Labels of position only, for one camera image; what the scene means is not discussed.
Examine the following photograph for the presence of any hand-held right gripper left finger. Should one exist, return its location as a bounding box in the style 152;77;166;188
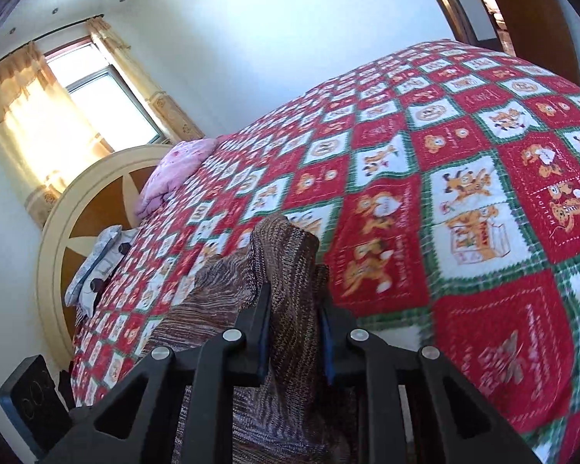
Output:
43;283;271;464

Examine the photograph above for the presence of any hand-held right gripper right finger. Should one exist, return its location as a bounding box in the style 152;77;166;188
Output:
314;263;537;464

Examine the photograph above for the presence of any brown knit sweater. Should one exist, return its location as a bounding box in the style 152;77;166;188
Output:
140;213;363;464

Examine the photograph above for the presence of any grey patterned pillow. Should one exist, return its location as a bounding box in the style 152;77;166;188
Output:
65;225;138;317

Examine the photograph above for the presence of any pink quilt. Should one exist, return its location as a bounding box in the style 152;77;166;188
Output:
134;138;219;218

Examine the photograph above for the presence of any red patchwork printed blanket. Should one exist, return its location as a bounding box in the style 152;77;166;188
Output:
70;39;580;464

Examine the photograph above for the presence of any cream and brown headboard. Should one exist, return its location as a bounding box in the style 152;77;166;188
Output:
36;144;175;358

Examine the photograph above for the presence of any black panel with circles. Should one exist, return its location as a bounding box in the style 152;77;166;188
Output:
0;355;75;460

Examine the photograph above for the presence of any window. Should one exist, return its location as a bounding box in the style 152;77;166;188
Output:
43;41;167;146

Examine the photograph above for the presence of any dark curtain rod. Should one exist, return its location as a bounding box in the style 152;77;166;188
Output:
0;14;102;59

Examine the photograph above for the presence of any brown wooden door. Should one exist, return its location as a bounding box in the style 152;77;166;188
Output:
469;0;580;88

